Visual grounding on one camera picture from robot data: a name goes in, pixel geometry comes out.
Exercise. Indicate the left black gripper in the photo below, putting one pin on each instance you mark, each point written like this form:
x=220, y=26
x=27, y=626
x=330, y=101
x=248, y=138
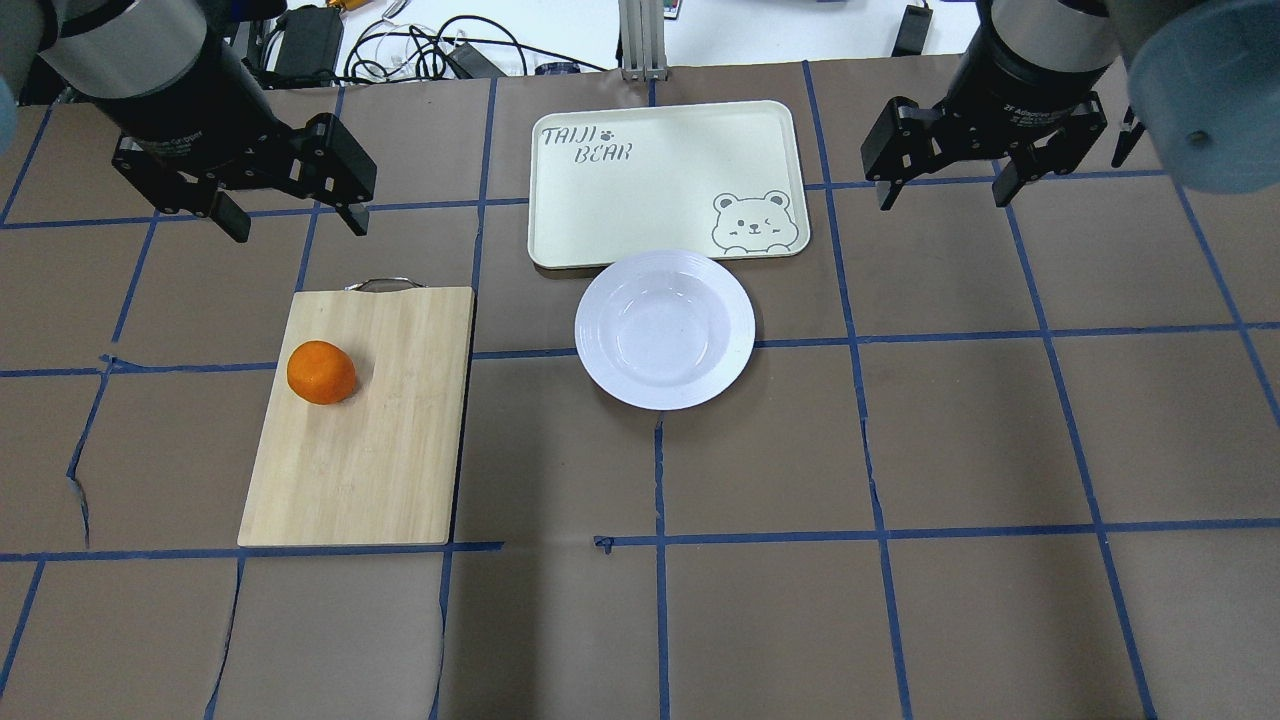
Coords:
x=185, y=118

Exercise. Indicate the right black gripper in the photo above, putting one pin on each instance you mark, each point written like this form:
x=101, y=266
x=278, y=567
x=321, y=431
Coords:
x=1022, y=88

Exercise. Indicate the orange fruit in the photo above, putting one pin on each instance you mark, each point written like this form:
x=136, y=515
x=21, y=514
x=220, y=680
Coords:
x=321, y=373

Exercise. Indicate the white round plate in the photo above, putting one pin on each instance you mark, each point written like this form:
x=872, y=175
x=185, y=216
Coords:
x=665, y=330

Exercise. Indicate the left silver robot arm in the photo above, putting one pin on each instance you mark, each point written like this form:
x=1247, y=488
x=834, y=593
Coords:
x=108, y=50

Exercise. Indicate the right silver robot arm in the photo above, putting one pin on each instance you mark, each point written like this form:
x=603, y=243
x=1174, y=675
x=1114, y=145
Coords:
x=1201, y=80

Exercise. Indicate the cream bear tray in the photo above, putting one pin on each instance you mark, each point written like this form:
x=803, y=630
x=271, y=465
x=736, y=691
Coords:
x=721, y=179

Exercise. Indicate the black power adapter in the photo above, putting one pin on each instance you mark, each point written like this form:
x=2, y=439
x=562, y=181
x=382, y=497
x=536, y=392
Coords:
x=309, y=41

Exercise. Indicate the wooden cutting board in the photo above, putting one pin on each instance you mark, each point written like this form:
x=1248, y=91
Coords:
x=379, y=468

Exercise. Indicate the aluminium frame post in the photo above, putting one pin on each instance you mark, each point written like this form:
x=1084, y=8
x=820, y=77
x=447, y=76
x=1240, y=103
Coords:
x=643, y=40

